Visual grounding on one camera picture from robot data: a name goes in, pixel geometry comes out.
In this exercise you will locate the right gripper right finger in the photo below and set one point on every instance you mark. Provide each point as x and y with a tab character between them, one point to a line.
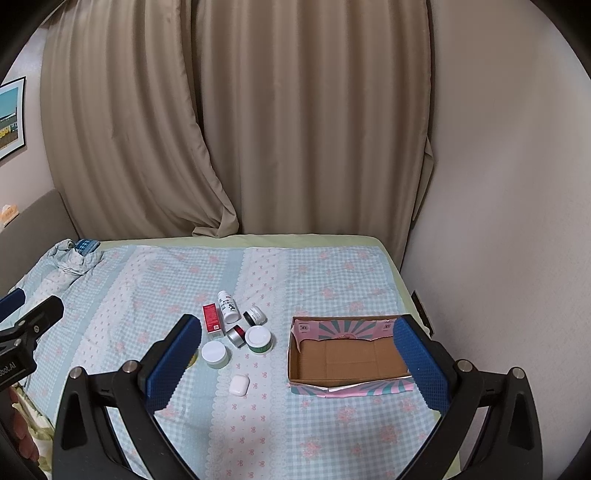
509	444

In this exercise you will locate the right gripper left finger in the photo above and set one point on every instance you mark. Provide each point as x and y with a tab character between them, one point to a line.
85	443

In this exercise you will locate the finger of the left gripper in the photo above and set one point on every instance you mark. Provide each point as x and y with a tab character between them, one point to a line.
11	303
39	319

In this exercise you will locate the light green jar white lid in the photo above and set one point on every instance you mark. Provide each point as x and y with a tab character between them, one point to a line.
215	354

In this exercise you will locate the white earbuds case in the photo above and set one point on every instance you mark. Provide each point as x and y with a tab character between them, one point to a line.
239	384

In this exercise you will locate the red Marubi carton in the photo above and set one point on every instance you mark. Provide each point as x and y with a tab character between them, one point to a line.
213	325

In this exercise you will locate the red silver small jar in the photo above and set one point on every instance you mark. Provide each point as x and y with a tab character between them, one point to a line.
236	336

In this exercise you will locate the cardboard box pink lining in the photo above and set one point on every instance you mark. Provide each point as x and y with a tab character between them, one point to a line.
341	357

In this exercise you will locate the white pill bottle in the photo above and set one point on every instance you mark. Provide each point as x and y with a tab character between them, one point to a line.
227	306

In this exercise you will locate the dark green jar white lid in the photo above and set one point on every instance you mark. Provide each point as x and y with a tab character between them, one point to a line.
259	339

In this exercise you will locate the black jar silver lid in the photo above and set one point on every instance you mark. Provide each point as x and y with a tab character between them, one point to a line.
254	316

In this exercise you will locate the person's left hand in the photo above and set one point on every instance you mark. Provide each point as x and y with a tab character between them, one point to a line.
26	446

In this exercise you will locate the grey sofa headboard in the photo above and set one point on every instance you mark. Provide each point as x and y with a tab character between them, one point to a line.
27	237

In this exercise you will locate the blue patterned small packet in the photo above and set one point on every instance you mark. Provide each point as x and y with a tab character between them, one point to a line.
86	246

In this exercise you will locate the beige left curtain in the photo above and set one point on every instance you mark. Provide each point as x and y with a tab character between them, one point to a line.
120	126

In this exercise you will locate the beige curtain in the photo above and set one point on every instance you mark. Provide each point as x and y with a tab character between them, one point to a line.
120	126
316	113

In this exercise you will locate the beige right curtain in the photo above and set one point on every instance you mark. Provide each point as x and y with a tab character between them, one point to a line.
316	113

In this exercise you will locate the framed wall picture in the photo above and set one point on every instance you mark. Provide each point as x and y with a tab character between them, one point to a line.
12	134

